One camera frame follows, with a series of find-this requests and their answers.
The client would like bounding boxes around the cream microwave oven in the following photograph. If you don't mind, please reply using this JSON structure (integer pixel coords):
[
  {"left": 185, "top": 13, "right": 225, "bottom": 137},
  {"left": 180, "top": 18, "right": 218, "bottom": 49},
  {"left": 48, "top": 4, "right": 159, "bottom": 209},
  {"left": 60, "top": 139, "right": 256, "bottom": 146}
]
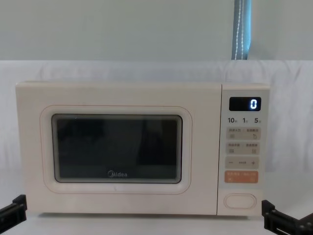
[{"left": 15, "top": 81, "right": 271, "bottom": 217}]

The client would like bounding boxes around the white curtain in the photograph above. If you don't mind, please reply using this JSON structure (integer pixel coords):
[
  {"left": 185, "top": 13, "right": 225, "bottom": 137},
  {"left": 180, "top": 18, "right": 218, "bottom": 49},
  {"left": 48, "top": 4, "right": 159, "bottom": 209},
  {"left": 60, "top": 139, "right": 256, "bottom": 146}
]
[{"left": 0, "top": 0, "right": 313, "bottom": 61}]

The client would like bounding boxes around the grey striped post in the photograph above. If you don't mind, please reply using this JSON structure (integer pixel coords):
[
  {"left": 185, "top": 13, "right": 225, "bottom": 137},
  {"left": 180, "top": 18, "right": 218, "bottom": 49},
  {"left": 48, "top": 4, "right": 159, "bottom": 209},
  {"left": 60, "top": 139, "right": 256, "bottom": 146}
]
[{"left": 230, "top": 0, "right": 253, "bottom": 61}]

